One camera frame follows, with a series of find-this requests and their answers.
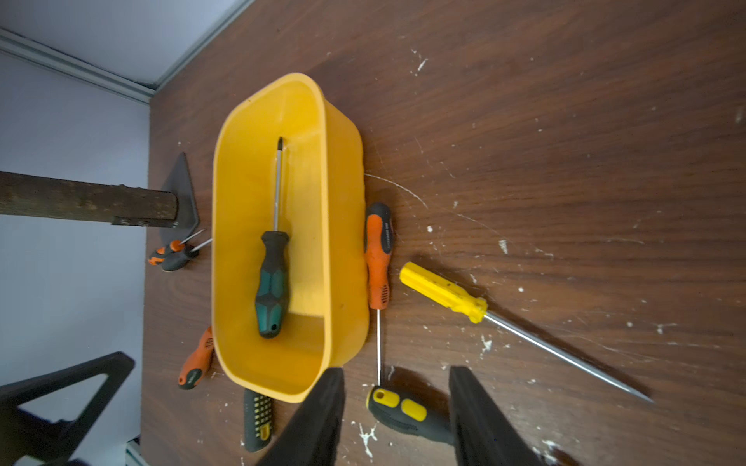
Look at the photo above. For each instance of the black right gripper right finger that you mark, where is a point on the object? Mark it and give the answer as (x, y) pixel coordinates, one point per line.
(482, 434)

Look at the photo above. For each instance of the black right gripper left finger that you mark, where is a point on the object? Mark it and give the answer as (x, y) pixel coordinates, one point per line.
(313, 433)

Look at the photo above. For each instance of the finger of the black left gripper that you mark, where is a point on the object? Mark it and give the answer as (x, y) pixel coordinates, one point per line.
(45, 419)

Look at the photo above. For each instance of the black yellow dotted screwdriver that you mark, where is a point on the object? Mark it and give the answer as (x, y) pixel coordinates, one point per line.
(258, 421)

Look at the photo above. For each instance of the green black handled screwdriver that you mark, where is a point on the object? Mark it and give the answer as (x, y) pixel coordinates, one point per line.
(272, 298)

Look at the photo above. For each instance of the orange handled screwdriver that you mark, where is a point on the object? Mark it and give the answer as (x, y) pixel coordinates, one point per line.
(198, 363)

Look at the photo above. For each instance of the yellow handled flathead screwdriver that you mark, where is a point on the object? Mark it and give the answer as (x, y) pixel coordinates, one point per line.
(458, 300)

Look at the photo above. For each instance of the orange black large screwdriver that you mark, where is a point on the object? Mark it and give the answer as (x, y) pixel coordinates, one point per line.
(378, 246)

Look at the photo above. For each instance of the black yellow long screwdriver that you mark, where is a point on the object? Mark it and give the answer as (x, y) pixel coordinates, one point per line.
(404, 413)

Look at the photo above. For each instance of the yellow plastic storage box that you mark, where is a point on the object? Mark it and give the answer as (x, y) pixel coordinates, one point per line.
(322, 210)

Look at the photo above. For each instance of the small black precision screwdriver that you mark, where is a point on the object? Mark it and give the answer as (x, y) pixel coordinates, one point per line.
(182, 259)

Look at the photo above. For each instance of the small orange precision screwdriver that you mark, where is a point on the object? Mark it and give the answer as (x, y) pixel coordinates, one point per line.
(158, 256)

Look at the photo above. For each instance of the pink artificial blossom tree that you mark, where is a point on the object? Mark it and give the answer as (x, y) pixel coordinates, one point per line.
(34, 196)

